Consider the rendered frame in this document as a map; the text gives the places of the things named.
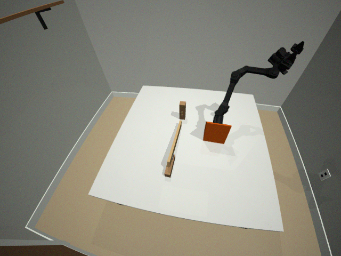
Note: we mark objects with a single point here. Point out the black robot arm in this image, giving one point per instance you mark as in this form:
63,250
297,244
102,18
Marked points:
273,72

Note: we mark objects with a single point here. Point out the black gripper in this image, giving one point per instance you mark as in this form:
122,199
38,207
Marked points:
289,59

